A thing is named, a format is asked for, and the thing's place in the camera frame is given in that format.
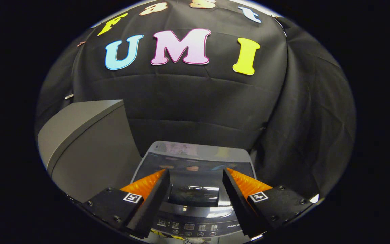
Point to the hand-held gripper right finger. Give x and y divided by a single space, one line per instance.
237 203

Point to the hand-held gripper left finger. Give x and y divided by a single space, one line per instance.
152 206

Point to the grey washing machine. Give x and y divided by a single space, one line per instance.
195 223

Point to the silver clip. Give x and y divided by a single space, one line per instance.
68 96

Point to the copper clip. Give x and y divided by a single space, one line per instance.
80 43

